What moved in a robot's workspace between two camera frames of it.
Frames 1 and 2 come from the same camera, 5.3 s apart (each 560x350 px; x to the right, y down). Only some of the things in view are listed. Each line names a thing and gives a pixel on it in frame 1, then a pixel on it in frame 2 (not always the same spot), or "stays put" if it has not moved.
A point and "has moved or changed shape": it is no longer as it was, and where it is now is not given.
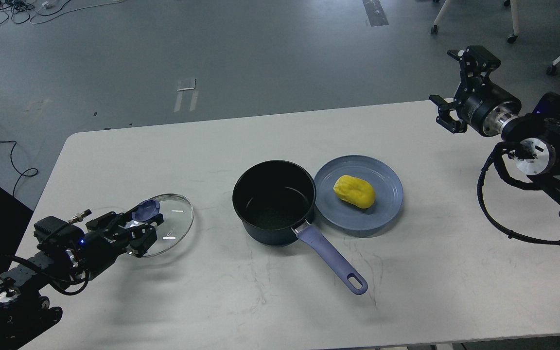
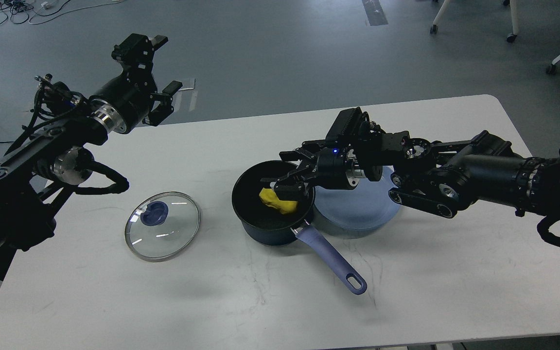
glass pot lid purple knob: (146, 210) has moved or changed shape
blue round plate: (383, 178) stays put
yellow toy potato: (355, 190) → (269, 197)
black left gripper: (99, 248) → (123, 102)
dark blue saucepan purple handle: (275, 200) stays put
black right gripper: (483, 105) → (336, 168)
